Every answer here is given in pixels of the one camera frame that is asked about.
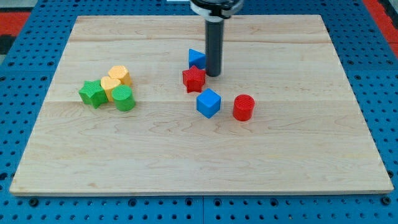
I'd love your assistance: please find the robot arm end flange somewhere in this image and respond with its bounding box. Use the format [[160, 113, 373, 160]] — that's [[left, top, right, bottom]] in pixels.
[[190, 0, 244, 22]]

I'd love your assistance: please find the green cylinder block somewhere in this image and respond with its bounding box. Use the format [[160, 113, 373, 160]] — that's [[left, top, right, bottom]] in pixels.
[[111, 85, 136, 111]]

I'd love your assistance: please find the blue cube block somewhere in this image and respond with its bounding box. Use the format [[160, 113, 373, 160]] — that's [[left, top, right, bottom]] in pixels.
[[196, 88, 221, 118]]

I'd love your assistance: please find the blue triangle block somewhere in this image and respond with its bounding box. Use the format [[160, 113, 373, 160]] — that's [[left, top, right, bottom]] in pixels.
[[188, 49, 206, 69]]

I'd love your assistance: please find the red cylinder block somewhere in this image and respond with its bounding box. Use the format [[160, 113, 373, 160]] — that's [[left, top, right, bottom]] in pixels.
[[233, 94, 255, 121]]

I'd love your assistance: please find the wooden board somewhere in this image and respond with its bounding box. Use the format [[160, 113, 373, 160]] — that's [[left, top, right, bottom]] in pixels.
[[10, 15, 393, 197]]

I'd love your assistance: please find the green star block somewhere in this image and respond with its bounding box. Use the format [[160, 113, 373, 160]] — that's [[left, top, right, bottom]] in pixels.
[[78, 80, 108, 108]]

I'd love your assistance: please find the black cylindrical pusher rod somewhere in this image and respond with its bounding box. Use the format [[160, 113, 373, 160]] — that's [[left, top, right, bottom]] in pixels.
[[205, 20, 224, 77]]

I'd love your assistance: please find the yellow heart block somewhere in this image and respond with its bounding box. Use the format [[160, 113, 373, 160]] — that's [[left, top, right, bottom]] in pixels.
[[100, 76, 121, 101]]

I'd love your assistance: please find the red star block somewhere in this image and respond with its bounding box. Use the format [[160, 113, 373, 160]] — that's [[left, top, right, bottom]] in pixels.
[[182, 65, 206, 93]]

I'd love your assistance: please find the yellow hexagon block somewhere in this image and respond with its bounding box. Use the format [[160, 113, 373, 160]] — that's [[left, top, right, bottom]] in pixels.
[[108, 65, 132, 86]]

